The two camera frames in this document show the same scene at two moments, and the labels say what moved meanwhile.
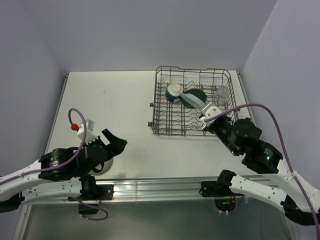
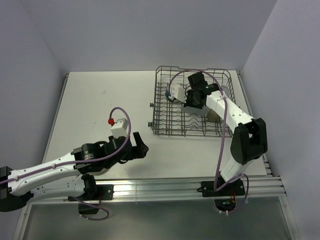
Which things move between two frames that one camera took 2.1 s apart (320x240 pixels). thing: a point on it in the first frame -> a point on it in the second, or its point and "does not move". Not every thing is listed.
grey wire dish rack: (180, 94) does not move
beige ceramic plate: (107, 165) does not move
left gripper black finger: (117, 145) -> (141, 149)
